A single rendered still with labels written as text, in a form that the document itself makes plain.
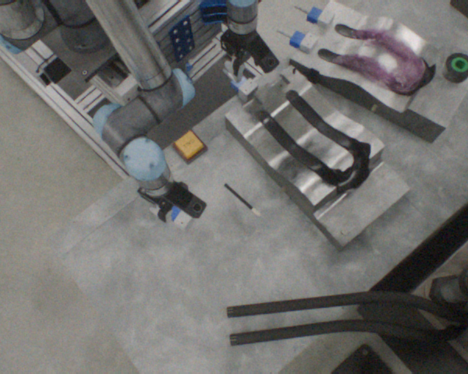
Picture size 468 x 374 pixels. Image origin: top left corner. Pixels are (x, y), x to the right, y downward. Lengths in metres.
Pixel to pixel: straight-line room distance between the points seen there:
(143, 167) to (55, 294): 1.45
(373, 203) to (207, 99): 1.09
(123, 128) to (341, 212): 0.65
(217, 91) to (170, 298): 1.15
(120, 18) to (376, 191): 0.82
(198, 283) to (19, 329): 1.20
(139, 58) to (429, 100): 0.86
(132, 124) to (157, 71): 0.12
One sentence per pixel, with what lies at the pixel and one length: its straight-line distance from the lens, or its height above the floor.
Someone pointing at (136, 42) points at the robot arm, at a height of 1.38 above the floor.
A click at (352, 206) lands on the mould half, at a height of 0.86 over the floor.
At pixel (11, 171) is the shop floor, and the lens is 2.54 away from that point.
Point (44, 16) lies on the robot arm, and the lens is 1.23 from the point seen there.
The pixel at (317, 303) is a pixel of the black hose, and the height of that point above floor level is 0.89.
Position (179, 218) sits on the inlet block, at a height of 0.85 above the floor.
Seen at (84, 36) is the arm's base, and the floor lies 1.10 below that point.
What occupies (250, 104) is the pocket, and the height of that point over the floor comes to 0.86.
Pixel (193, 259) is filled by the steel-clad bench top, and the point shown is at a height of 0.80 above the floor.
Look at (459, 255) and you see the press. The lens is 1.47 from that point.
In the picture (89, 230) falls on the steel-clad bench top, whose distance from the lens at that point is 1.42.
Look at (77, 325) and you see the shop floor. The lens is 2.24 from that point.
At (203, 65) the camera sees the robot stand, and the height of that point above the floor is 0.23.
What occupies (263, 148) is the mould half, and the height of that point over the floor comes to 0.88.
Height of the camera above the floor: 2.11
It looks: 72 degrees down
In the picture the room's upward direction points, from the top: 8 degrees counter-clockwise
